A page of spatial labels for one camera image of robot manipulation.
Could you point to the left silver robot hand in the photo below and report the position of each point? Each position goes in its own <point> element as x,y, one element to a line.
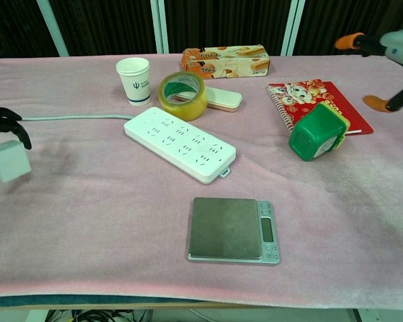
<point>6,124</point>

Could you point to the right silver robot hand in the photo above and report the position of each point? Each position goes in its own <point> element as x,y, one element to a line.
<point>383,50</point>

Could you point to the white power adapter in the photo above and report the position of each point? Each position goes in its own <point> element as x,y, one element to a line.
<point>7,161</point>

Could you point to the white power strip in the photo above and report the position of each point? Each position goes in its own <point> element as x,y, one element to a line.
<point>181,144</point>

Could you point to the red spiral notebook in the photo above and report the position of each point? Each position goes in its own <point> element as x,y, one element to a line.
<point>325,97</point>

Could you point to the green plastic container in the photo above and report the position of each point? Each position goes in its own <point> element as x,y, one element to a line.
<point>315,135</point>

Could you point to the pink tablecloth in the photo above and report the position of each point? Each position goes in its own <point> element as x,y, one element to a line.
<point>87,214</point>

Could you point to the white paper cup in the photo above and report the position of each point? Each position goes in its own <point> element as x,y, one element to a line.
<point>136,80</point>

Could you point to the orange biscuit box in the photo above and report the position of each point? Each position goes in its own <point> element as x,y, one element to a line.
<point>226,62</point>

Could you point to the white pink flat case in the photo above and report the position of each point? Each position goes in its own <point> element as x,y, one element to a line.
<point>223,99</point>

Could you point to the yellow packing tape roll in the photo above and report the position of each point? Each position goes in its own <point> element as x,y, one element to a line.
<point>184,95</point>

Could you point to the silver digital scale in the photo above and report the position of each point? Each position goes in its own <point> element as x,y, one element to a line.
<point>228,231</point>

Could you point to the white frame post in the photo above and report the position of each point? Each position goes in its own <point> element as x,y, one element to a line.
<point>290,27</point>
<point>160,25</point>
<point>53,27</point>

